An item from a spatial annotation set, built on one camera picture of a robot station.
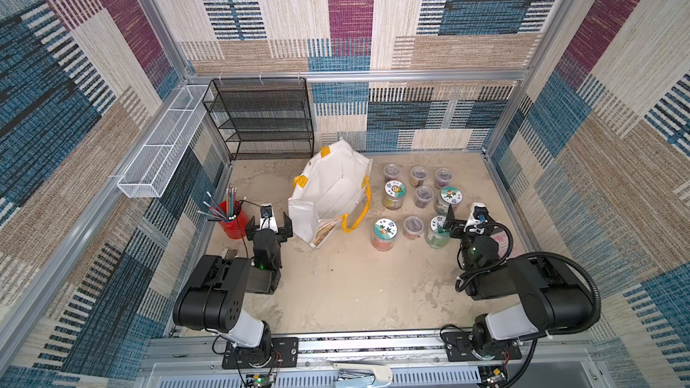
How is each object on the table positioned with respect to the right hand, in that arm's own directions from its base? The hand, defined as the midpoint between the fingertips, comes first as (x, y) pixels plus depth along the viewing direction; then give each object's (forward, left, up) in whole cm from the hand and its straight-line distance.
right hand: (468, 210), depth 88 cm
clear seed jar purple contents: (+11, +11, -6) cm, 17 cm away
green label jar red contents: (-6, +27, -4) cm, 28 cm away
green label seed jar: (+10, +22, -3) cm, 24 cm away
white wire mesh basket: (-2, +91, +23) cm, 93 cm away
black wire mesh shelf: (+40, +71, +8) cm, 82 cm away
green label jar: (+9, +3, -4) cm, 10 cm away
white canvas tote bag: (+16, +47, -9) cm, 51 cm away
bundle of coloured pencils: (+3, +78, -2) cm, 78 cm away
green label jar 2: (-6, +10, -6) cm, 13 cm away
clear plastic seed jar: (+24, +22, -7) cm, 33 cm away
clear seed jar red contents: (+20, +12, -6) cm, 24 cm away
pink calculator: (-5, -13, -11) cm, 18 cm away
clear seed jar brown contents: (-2, +17, -7) cm, 18 cm away
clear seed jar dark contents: (+19, +2, -6) cm, 21 cm away
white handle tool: (-42, +31, -9) cm, 53 cm away
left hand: (+1, +65, -2) cm, 65 cm away
